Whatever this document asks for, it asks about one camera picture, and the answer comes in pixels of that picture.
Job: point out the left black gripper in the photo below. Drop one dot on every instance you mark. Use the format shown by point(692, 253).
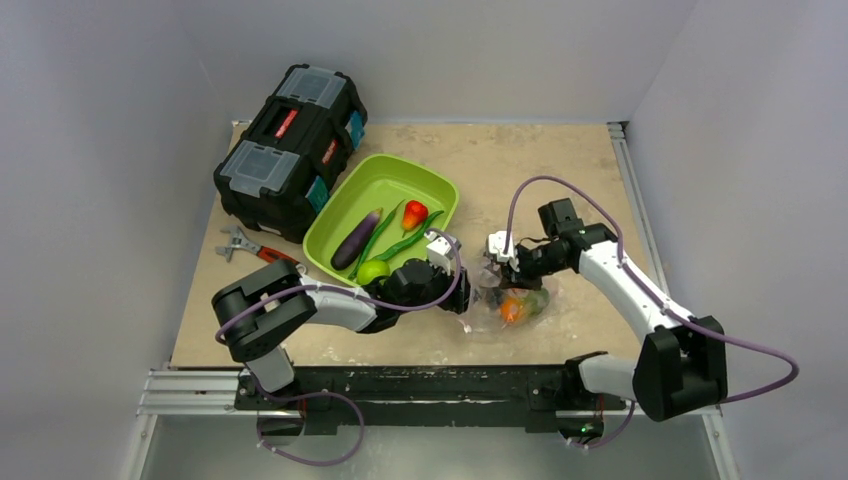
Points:
point(460, 297)

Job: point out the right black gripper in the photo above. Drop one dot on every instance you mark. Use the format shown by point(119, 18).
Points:
point(505, 271)

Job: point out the green fake chili pepper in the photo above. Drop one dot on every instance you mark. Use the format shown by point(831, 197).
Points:
point(407, 243)

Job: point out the clear zip top bag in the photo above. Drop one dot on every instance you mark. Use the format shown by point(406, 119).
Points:
point(493, 307)

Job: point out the green fake apple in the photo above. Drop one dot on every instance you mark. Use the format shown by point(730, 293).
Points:
point(371, 270)

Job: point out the purple fake eggplant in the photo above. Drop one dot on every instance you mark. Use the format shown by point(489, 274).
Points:
point(354, 242)

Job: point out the lime green plastic tray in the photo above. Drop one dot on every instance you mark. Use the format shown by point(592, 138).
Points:
point(379, 181)

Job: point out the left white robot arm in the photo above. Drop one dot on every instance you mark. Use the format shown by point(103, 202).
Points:
point(259, 312)

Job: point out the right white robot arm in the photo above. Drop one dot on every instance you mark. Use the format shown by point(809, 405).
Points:
point(682, 362)

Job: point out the black plastic toolbox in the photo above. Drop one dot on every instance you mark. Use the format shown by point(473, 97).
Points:
point(279, 175)

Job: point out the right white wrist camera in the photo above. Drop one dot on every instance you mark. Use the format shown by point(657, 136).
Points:
point(500, 248)

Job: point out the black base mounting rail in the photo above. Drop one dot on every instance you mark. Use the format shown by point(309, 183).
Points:
point(535, 398)

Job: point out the red handled adjustable wrench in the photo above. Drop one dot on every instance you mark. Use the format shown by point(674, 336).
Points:
point(239, 241)

